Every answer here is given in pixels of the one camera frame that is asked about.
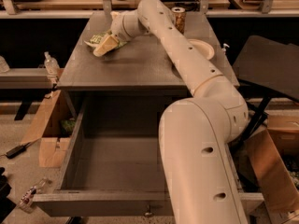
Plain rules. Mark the cardboard box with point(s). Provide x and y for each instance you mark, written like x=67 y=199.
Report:
x=266 y=149
x=46 y=127

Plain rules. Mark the metal drawer knob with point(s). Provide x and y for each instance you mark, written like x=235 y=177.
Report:
x=148 y=213

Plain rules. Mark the plastic bottle on floor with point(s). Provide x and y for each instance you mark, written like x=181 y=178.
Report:
x=27 y=199

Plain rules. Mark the left cardboard box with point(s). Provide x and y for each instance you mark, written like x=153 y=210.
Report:
x=46 y=127

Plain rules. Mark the grey cabinet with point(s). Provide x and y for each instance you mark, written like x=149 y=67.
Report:
x=141 y=64

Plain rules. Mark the white paper bowl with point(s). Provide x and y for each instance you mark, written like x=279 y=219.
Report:
x=203 y=47

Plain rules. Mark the white pump dispenser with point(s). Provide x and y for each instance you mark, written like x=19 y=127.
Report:
x=225 y=48

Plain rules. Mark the patterned drink can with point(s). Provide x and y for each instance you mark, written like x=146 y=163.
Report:
x=180 y=16

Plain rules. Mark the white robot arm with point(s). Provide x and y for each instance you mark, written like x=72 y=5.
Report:
x=193 y=132

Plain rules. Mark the low grey shelf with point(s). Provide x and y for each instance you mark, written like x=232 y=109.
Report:
x=29 y=78

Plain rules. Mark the right cardboard box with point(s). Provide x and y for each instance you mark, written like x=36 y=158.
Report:
x=266 y=149

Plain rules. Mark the clear bottle on shelf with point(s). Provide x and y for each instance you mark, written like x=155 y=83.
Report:
x=51 y=64

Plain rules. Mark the green jalapeno chip bag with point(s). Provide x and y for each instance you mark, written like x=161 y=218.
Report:
x=96 y=39

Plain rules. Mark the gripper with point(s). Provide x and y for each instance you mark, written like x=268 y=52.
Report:
x=117 y=27

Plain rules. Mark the open grey top drawer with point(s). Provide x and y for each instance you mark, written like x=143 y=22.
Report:
x=114 y=164

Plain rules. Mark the black power adapter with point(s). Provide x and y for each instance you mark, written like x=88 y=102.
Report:
x=14 y=152

